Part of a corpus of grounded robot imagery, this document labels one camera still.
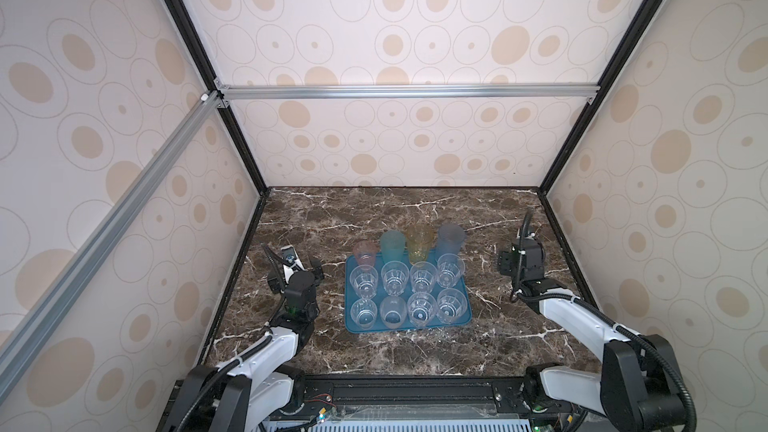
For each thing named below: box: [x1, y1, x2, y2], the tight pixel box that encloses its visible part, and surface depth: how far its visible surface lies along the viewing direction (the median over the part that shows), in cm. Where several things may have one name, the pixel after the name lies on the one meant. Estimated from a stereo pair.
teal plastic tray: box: [345, 252, 473, 334], surface depth 91 cm
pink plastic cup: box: [353, 240, 380, 267], surface depth 100 cm
